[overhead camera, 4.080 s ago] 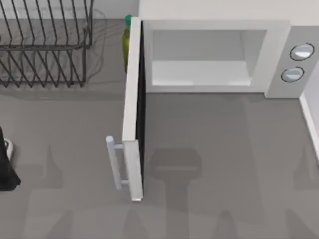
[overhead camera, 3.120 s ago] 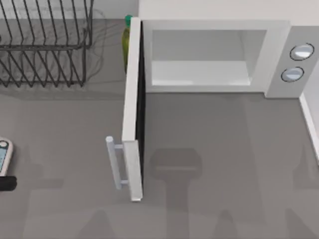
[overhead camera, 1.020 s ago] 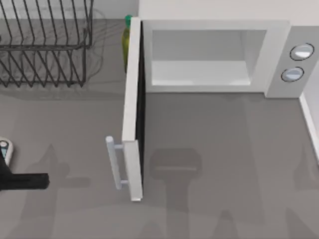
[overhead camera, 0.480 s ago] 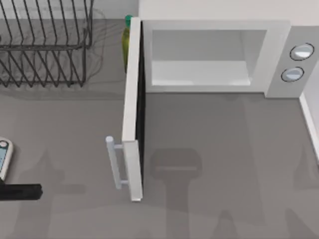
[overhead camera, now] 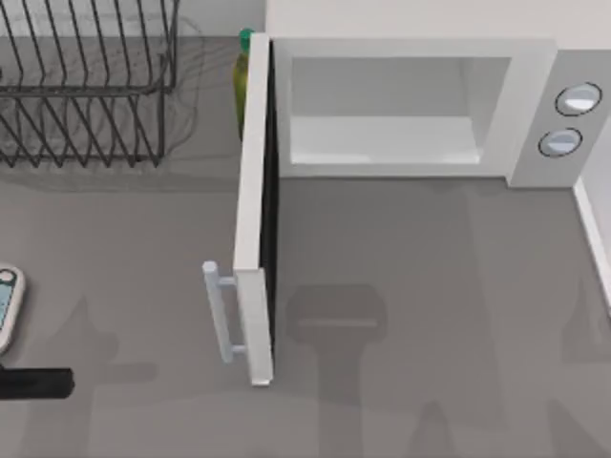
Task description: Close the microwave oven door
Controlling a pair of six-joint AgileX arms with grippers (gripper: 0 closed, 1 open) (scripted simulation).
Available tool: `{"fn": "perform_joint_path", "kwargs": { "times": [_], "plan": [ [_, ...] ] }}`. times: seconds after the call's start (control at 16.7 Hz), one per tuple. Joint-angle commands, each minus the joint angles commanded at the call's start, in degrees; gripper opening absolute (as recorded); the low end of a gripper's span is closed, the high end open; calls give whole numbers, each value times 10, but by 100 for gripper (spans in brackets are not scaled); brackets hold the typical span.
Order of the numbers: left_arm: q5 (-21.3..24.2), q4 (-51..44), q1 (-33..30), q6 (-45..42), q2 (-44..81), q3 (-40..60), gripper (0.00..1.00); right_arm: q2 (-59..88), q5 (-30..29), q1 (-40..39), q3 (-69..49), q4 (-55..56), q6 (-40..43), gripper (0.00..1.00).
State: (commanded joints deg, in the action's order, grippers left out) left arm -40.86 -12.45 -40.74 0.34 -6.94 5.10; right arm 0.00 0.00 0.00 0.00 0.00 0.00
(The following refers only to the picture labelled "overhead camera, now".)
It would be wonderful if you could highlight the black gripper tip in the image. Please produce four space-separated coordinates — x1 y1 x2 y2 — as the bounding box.
0 365 75 401

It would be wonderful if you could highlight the dark wire dish rack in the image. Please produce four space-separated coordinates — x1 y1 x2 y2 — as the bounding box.
0 0 181 169

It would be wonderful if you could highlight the large microwave knob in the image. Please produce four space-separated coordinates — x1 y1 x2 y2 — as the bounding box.
555 81 603 117

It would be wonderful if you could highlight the pale microwave oven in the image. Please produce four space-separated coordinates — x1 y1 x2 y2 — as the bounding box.
264 0 604 189

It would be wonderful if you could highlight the green bottle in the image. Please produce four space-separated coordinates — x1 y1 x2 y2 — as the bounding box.
232 28 257 142

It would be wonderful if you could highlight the white and teal device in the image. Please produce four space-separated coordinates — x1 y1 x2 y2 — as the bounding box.
0 264 28 355

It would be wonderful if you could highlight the pale grey door handle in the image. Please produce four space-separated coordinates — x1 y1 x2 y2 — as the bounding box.
202 260 248 364

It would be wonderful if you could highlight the white microwave door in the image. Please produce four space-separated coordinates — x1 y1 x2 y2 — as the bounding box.
232 32 280 387

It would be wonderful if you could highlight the small microwave knob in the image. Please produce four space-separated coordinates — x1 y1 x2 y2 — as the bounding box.
537 127 583 157

